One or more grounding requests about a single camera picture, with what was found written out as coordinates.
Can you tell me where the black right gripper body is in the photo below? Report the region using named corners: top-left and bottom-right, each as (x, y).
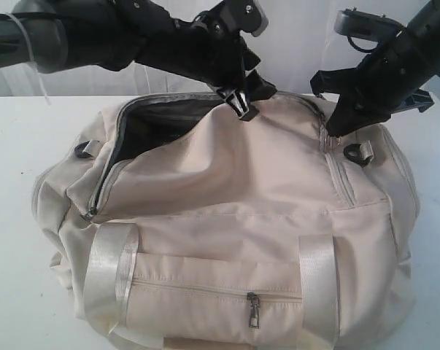
top-left (355, 1), bottom-right (440, 113)

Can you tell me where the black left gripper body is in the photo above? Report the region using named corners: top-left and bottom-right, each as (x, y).
top-left (110, 1), bottom-right (260, 90)

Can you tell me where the cream fabric duffel bag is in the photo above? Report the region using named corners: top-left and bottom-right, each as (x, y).
top-left (31, 93), bottom-right (420, 349)

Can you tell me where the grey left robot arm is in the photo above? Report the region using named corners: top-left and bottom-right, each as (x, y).
top-left (0, 0), bottom-right (277, 121)

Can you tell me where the white backdrop curtain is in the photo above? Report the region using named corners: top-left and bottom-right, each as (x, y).
top-left (0, 0), bottom-right (426, 97)

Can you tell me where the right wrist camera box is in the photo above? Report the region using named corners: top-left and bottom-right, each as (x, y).
top-left (334, 9), bottom-right (404, 42)

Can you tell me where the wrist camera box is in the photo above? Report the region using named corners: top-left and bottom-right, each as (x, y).
top-left (239, 0), bottom-right (269, 37)
top-left (334, 9), bottom-right (404, 42)

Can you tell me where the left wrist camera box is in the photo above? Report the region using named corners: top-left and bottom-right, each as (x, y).
top-left (239, 0), bottom-right (269, 37)

